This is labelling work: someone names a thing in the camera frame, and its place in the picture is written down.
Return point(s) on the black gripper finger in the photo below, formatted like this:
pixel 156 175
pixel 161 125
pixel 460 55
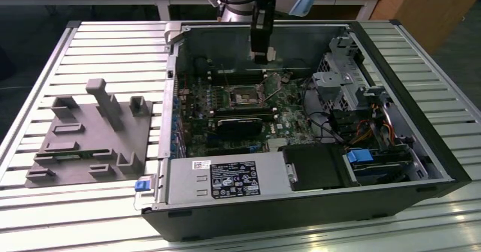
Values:
pixel 261 37

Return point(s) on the silver CPU plate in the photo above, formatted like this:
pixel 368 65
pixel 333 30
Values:
pixel 272 54

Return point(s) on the thin metal locking lever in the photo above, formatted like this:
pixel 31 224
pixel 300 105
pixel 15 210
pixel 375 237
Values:
pixel 225 76

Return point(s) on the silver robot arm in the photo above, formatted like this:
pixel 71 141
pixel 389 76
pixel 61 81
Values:
pixel 235 13

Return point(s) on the black RAM slot bank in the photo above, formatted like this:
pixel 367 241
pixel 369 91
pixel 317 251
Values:
pixel 240 78
pixel 244 114

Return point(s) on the CPU socket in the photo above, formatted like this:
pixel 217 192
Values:
pixel 245 97

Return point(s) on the metal drive cage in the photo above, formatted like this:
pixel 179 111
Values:
pixel 335 80

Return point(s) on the green motherboard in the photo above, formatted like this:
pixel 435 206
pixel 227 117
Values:
pixel 289 122

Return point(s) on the black graphics card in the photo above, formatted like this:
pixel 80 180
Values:
pixel 240 128

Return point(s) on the small silver heatsink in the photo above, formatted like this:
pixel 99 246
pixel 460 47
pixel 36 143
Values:
pixel 276 144

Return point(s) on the black optical drive bay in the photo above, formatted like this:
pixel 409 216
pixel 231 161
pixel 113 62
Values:
pixel 319 164

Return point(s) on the wooden cabinet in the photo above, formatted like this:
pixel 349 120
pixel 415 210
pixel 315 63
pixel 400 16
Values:
pixel 443 9

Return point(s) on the blue disk carrier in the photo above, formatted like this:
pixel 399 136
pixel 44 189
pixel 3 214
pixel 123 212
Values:
pixel 359 156

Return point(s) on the silver power supply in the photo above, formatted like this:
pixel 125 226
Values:
pixel 188 184

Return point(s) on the black hard disk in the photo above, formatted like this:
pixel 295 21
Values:
pixel 380 170

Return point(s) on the grey parts rack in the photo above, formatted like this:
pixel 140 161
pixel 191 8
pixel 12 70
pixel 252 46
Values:
pixel 87 139

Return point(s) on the blue case latch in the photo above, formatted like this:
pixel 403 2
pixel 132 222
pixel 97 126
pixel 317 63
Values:
pixel 141 185

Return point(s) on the black PC case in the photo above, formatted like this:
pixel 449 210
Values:
pixel 300 218

